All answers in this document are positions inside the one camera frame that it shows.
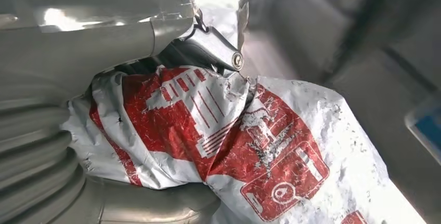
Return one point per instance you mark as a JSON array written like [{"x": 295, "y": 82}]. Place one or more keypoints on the blue white-framed panel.
[{"x": 427, "y": 129}]

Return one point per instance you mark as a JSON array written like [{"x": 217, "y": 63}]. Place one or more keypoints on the grey parcel bold red print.
[{"x": 275, "y": 146}]

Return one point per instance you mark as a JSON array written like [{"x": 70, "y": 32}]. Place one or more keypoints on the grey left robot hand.
[{"x": 86, "y": 26}]

